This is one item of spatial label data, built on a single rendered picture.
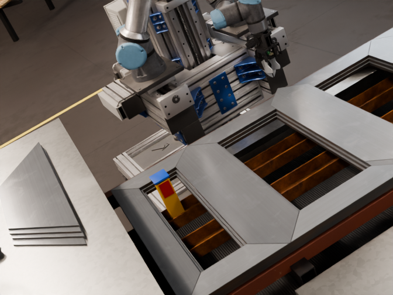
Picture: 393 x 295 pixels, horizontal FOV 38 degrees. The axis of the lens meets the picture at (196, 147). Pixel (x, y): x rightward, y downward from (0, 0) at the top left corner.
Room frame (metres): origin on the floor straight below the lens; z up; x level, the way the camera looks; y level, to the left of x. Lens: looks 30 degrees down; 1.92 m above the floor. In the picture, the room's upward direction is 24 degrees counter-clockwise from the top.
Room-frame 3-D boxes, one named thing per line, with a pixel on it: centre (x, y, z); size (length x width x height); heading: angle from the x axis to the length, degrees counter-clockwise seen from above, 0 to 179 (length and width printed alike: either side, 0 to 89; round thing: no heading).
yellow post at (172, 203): (1.72, 0.16, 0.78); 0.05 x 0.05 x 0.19; 12
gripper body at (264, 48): (2.05, -0.40, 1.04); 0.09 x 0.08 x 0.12; 17
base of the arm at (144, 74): (2.28, 0.05, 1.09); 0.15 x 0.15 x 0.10
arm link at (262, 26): (2.06, -0.40, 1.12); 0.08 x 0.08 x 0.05
